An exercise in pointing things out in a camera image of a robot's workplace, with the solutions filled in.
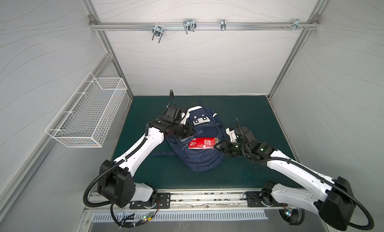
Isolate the navy blue student backpack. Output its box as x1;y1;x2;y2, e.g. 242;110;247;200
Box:
152;99;228;172

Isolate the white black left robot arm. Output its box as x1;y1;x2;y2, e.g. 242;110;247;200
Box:
96;106;195;208

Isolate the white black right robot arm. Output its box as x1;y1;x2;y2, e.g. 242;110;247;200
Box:
214;127;356;231

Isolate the metal u-bolt clamp left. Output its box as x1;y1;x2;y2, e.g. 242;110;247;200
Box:
152;24;164;43

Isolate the metal u-bolt clamp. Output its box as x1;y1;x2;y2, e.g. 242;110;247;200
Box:
152;24;164;43
183;19;197;34

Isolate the metal u-bolt clamp middle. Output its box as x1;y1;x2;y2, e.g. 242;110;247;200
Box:
183;19;197;34

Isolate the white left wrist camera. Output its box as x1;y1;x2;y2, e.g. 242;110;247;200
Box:
180;111;190;125

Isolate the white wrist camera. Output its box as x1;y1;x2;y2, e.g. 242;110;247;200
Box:
226;127;238;143
180;111;190;125

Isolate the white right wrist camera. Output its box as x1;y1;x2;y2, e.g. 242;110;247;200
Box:
226;127;238;143

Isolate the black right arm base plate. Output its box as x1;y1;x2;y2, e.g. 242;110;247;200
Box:
245;191;274;208

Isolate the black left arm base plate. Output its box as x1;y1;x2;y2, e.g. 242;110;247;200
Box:
130;193;171;210

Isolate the white slotted cable duct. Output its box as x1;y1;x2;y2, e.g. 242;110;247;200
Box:
92;210;269;223

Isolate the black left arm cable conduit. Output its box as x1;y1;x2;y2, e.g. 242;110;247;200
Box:
83;135;149;208

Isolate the white wire basket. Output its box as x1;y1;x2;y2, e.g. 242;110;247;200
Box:
45;72;127;148

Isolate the metal ring clamp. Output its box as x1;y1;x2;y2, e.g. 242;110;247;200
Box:
221;19;227;31

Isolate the metal bracket clamp right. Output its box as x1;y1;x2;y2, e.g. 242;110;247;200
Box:
282;19;309;31

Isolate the aluminium crossbar rail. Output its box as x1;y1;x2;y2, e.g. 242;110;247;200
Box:
90;21;320;31

